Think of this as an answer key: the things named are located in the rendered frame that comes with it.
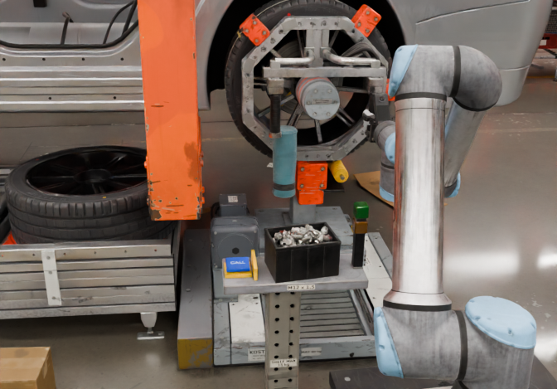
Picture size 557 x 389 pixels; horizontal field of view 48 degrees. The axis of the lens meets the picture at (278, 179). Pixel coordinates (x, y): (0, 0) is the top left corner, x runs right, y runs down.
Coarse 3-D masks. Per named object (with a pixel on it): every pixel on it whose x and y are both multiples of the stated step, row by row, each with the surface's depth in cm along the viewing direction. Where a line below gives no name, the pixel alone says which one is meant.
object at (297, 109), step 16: (304, 32) 233; (336, 32) 235; (288, 80) 239; (288, 96) 242; (352, 96) 265; (368, 96) 245; (256, 112) 247; (336, 112) 246; (352, 112) 257; (320, 128) 248; (336, 128) 258; (352, 128) 247; (304, 144) 249; (320, 144) 249
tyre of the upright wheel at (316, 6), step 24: (288, 0) 231; (312, 0) 228; (336, 0) 235; (264, 24) 228; (240, 48) 231; (384, 48) 237; (240, 72) 234; (240, 96) 238; (240, 120) 241; (264, 144) 246; (360, 144) 250
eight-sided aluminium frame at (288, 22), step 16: (288, 16) 226; (272, 32) 222; (352, 32) 226; (256, 48) 224; (272, 48) 224; (256, 64) 225; (384, 64) 230; (384, 80) 233; (256, 128) 234; (272, 144) 237; (336, 144) 246; (352, 144) 241; (304, 160) 241; (320, 160) 242
